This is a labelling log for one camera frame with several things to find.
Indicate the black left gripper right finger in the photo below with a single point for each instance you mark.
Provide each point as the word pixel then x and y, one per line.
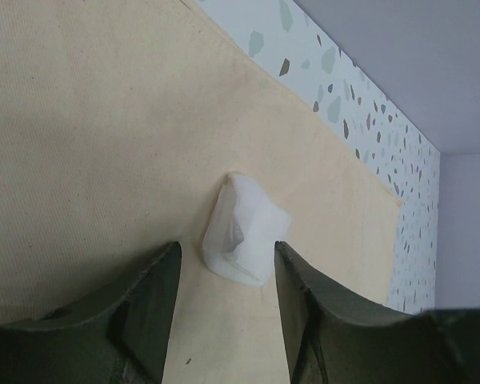
pixel 334 335

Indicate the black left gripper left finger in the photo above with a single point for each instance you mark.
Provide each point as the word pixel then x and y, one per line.
pixel 118 333

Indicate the white gauze pad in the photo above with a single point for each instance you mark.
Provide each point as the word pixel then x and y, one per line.
pixel 243 229

